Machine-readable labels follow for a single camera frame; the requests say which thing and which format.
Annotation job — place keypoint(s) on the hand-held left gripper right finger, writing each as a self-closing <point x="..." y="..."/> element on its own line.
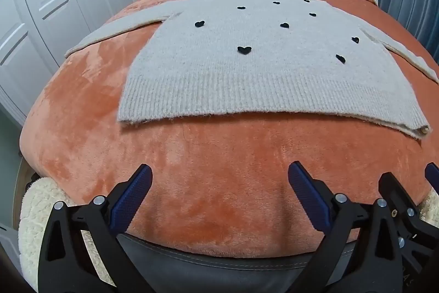
<point x="308" y="197"/>

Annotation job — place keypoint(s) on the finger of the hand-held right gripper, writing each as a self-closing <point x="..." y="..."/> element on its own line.
<point x="432" y="176"/>
<point x="398" y="190"/>

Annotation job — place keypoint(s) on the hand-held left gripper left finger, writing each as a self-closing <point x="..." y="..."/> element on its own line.
<point x="133" y="197"/>

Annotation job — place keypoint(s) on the beige knit sweater black hearts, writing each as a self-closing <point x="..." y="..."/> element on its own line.
<point x="257" y="80"/>

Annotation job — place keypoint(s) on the cream fleece cloth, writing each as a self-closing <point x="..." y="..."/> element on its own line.
<point x="34" y="221"/>
<point x="430" y="207"/>

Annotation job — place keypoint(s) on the orange plush blanket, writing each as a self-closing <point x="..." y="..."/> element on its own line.
<point x="205" y="176"/>

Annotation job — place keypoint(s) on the grey leather bed footboard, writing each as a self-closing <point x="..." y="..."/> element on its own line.
<point x="223" y="265"/>

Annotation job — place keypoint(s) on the white panelled wardrobe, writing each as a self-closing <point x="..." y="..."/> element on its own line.
<point x="51" y="21"/>

